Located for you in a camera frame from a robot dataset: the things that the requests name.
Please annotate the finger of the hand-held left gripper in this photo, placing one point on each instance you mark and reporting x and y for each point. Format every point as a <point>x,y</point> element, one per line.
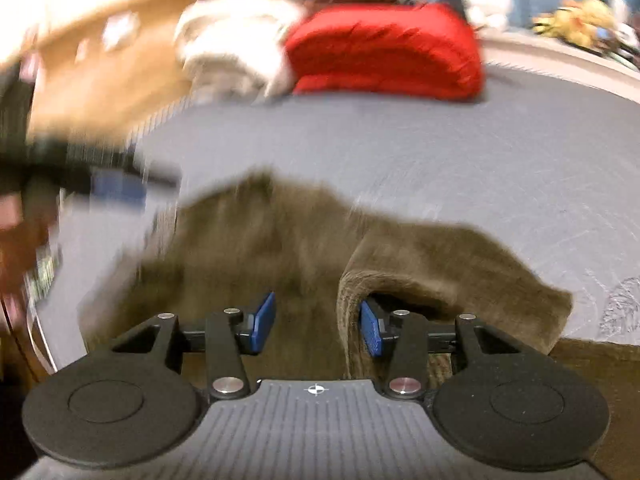
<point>117,187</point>

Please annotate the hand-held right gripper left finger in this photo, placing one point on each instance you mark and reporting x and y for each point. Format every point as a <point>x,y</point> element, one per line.
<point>265,322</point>

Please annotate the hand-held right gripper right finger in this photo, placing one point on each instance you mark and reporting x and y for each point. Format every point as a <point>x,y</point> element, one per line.
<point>370,329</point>

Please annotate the dark dotted object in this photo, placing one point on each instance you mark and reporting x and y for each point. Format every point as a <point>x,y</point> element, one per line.
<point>44,272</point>

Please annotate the grey quilted bedspread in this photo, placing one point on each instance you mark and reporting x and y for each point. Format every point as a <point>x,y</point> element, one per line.
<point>400,150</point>

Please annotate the white folded blanket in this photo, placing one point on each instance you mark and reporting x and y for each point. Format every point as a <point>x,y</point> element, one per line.
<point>235,45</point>

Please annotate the red folded blanket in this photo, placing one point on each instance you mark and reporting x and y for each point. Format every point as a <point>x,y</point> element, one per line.
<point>385,50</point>

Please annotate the pale bed surround ledge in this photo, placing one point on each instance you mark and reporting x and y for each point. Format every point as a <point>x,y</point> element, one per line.
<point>550,57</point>

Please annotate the pile of plush toys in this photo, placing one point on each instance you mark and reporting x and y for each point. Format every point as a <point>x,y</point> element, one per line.
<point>585,22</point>

